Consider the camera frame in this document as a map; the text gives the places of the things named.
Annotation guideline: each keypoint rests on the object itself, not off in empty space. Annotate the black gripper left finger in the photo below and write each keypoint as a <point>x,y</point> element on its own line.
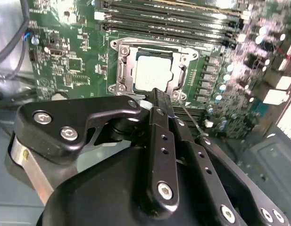
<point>48,146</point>

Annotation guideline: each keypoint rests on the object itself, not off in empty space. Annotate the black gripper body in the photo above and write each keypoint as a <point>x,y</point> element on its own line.
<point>100,200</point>

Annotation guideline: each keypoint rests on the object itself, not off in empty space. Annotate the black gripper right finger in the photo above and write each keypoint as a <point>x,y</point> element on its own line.
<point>197,146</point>

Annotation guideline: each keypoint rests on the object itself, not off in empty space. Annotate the silver square CPU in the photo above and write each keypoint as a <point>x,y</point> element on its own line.
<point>154,70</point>

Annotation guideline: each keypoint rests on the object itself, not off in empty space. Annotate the metal socket cover frame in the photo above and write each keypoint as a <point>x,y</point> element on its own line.
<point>129,70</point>

